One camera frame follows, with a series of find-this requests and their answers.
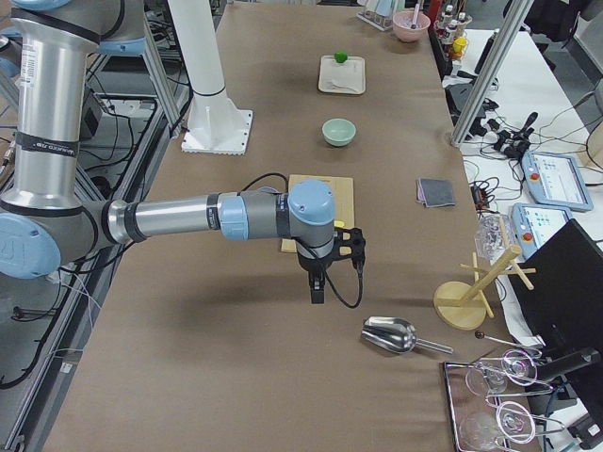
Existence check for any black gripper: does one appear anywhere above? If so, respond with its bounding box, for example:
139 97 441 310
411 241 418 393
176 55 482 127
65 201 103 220
297 227 367 304

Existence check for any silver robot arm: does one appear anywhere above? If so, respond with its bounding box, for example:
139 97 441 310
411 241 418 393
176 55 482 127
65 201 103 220
1 1 366 304

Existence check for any light green ceramic bowl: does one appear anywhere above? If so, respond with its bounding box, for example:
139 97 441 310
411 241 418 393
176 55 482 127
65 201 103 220
321 118 357 147

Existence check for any pink bowl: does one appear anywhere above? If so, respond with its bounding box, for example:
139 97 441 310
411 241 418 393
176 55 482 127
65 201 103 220
392 10 431 42

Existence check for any bamboo cutting board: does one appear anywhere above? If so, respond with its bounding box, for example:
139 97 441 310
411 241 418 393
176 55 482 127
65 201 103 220
275 178 335 259

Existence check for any metal scoop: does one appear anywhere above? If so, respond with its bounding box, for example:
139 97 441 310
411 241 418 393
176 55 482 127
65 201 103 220
361 316 454 355

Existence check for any grey folded cloth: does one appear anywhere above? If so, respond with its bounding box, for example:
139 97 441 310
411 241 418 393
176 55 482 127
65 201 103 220
416 178 456 208

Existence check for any wooden mug tree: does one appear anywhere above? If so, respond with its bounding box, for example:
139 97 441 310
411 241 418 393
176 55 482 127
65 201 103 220
433 245 537 331

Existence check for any cream rabbit tray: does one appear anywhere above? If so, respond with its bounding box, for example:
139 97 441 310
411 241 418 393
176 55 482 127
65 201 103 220
318 56 366 95

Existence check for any green lime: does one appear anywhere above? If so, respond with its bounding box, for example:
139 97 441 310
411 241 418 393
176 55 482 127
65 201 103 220
334 51 348 64

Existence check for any near teach pendant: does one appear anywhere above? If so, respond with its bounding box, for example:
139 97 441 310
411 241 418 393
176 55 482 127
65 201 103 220
511 202 573 259

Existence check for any teach pendant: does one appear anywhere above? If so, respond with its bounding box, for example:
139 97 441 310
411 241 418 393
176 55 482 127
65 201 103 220
521 151 594 212
511 202 573 259

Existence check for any black monitor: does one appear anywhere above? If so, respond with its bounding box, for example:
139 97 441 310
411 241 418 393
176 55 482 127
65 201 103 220
509 219 602 357

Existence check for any far teach pendant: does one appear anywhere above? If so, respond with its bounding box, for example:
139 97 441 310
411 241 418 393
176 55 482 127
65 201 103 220
521 151 594 212

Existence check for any metal muddler stick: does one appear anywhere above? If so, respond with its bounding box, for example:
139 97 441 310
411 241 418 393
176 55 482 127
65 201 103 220
411 0 422 29

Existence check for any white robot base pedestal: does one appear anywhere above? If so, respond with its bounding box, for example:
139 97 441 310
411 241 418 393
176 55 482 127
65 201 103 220
169 0 253 155

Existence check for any wire glass rack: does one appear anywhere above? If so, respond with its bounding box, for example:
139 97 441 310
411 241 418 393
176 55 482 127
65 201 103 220
442 347 578 451

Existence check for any aluminium frame post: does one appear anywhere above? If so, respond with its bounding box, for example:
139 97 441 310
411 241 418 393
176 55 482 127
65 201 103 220
450 0 533 148

